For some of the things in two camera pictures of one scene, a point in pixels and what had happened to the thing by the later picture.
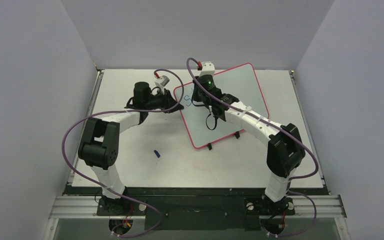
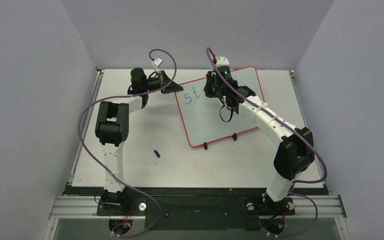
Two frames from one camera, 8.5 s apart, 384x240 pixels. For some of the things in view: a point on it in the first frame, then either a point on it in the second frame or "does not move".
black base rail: (196, 208) does not move
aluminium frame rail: (85, 207) does not move
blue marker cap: (157, 154) does not move
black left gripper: (168, 101) → (172, 88)
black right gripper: (199, 97) → (212, 87)
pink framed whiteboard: (240, 84) does not move
